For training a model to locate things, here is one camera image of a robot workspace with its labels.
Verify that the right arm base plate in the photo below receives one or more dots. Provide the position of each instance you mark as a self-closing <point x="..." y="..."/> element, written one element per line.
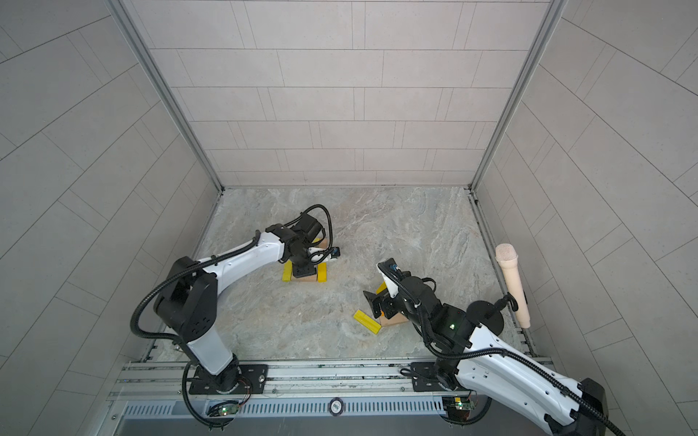
<point x="423" y="376"/>

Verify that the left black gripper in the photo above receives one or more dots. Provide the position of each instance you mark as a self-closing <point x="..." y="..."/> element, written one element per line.
<point x="306" y="271"/>

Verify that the yellow block bottom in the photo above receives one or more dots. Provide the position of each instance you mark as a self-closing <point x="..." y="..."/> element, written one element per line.
<point x="321" y="273"/>

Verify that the beige cylinder post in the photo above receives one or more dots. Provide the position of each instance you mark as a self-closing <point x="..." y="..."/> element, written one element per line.
<point x="507" y="259"/>

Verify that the right circuit board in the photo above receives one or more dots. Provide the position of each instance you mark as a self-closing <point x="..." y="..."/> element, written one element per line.
<point x="458" y="407"/>

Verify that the aluminium rail frame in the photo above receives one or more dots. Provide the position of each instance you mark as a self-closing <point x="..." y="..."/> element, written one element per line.
<point x="308" y="389"/>

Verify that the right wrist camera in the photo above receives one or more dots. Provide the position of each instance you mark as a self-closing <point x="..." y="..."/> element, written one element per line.
<point x="393" y="278"/>

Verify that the circuit board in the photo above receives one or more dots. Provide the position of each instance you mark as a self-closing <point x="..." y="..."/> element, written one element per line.
<point x="458" y="407"/>
<point x="224" y="409"/>

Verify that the left circuit board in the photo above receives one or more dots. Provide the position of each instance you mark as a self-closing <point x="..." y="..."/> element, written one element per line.
<point x="224" y="409"/>

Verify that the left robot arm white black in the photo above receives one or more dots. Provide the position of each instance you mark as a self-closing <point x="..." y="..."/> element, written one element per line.
<point x="183" y="308"/>

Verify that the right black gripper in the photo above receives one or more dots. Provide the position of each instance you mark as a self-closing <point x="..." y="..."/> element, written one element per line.
<point x="373" y="302"/>

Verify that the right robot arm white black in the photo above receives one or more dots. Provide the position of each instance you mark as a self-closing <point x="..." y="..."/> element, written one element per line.
<point x="470" y="356"/>

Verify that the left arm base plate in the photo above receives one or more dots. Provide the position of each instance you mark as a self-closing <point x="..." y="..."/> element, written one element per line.
<point x="243" y="379"/>

